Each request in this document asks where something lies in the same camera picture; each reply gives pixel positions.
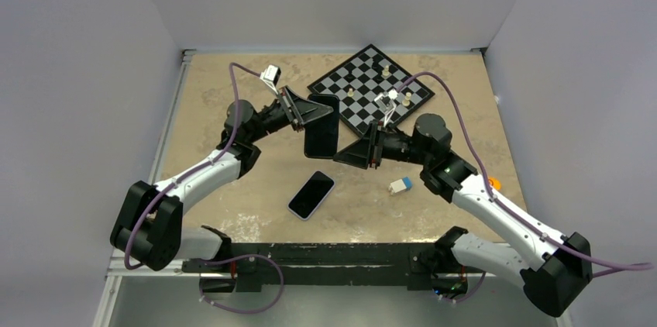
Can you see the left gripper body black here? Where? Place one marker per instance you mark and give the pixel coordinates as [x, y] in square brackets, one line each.
[276, 116]

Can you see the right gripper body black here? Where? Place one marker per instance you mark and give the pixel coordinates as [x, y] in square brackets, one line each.
[387, 146]

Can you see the black phone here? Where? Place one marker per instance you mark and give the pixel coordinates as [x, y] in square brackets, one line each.
[322, 136]

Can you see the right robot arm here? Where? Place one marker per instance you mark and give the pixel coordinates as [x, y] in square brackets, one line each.
[537, 258]

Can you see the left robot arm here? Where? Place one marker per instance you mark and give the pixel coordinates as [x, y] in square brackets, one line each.
[149, 228]

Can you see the white blue toy block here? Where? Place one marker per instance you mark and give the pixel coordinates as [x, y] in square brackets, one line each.
[400, 185]

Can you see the white chess piece front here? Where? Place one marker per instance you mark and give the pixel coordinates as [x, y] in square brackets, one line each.
[406, 101]

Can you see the black white chessboard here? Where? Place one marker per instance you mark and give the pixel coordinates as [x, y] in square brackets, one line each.
[358, 111]

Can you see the black chess piece back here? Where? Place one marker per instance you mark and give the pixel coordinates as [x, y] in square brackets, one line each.
[378, 71]

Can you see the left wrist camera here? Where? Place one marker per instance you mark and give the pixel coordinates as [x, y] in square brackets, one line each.
[270, 77]

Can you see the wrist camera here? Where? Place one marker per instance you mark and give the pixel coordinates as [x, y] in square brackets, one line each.
[270, 77]
[387, 103]

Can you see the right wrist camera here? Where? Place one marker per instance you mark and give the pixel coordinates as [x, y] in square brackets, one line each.
[387, 103]

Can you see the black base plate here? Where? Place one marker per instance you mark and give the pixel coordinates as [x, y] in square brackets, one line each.
[416, 266]

